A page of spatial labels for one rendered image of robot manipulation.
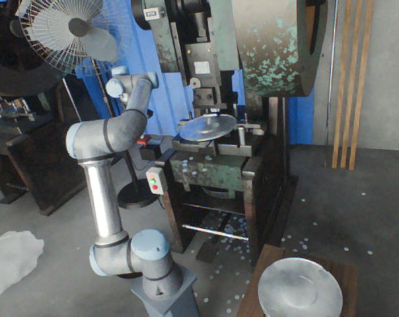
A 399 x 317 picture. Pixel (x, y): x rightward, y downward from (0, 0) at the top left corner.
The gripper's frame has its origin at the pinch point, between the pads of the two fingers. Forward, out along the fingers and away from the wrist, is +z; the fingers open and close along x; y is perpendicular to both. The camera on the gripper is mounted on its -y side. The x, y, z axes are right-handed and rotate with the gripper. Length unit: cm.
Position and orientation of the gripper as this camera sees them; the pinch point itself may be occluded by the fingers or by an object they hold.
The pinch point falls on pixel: (143, 135)
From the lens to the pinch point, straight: 154.1
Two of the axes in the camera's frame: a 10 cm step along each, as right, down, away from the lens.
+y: -9.0, -0.9, 4.2
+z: 1.5, 8.5, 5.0
